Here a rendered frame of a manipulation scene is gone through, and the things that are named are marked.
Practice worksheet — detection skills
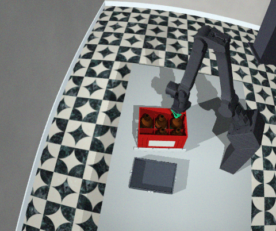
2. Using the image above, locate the red crate with dividers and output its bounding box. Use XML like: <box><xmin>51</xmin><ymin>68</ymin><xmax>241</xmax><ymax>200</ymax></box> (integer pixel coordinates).
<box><xmin>137</xmin><ymin>107</ymin><xmax>187</xmax><ymax>148</ymax></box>

